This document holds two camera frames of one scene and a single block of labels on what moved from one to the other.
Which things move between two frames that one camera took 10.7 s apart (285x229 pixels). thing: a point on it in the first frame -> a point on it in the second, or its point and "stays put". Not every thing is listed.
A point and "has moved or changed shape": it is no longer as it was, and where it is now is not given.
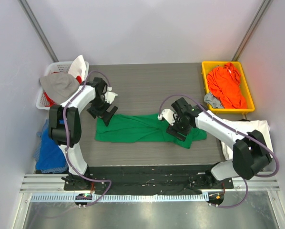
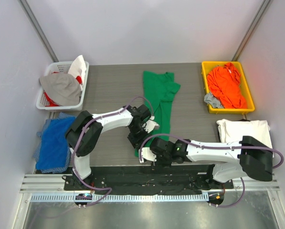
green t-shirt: x=142 y=128 has moved or changed shape
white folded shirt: x=260 y=126 stays put
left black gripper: x=103 y=112 -> x=135 y=139
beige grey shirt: x=57 y=87 stays put
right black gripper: x=176 y=131 -> x=153 y=148
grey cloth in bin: x=214 y=101 stays put
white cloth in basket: x=78 y=67 stays put
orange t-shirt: x=224 y=82 stays put
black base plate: x=140 y=180 stays put
